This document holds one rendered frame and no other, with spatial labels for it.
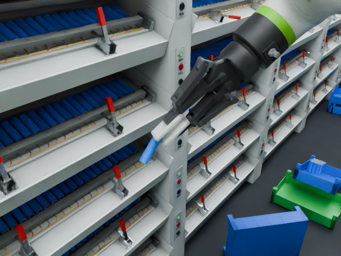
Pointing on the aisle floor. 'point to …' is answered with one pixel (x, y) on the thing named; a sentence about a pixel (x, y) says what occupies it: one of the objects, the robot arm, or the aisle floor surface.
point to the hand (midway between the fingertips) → (170, 127)
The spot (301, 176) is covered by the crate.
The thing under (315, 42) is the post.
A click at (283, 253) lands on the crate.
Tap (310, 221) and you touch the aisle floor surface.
